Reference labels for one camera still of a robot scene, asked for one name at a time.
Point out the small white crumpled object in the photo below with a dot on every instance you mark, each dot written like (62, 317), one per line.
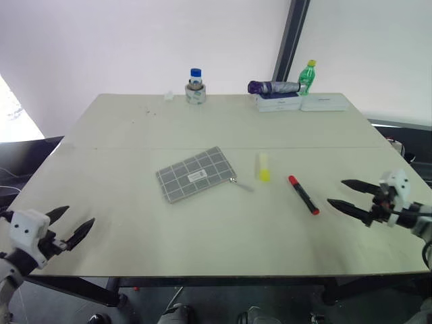
(168, 96)

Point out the black side table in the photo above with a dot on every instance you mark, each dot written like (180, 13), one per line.
(23, 158)

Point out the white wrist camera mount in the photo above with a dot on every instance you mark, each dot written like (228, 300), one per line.
(400, 187)
(25, 233)

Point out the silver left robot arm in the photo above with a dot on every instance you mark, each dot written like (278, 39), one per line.
(8, 270)

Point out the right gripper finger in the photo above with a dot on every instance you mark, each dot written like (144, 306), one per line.
(351, 208)
(362, 186)

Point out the red and black marker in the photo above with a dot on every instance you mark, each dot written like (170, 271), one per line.
(303, 194)

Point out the dark grey upright post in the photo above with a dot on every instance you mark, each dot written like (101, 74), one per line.
(290, 40)

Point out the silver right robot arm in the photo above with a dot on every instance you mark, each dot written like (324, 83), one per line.
(420, 221)

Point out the black table frame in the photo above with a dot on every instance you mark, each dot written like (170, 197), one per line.
(216, 281)

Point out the blue capped small bottle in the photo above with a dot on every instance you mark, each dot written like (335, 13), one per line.
(195, 77)

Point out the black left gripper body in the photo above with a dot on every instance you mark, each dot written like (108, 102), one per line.
(50, 244)

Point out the dark rounded shape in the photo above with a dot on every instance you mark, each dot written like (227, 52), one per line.
(317, 318)
(177, 314)
(258, 315)

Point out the white tape roll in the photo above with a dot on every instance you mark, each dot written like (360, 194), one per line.
(195, 95)

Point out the grey checked pencil pouch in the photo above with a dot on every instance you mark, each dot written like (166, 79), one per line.
(194, 173)

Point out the green plastic bottle yellow cap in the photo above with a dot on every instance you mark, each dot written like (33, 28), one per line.
(308, 78)

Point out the white box with purple lid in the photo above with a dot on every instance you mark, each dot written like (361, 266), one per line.
(278, 102)

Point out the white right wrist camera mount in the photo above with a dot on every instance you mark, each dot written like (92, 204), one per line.
(400, 187)

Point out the dark side bench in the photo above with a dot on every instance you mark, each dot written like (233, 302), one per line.
(410, 141)

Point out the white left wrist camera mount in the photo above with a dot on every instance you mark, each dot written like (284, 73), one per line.
(25, 233)

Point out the purple folded umbrella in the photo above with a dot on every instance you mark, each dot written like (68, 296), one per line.
(273, 87)

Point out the flat white box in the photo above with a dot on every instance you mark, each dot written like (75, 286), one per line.
(324, 102)

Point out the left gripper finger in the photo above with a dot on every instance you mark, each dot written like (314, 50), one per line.
(56, 213)
(79, 234)

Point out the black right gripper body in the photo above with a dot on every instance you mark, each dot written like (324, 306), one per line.
(383, 206)

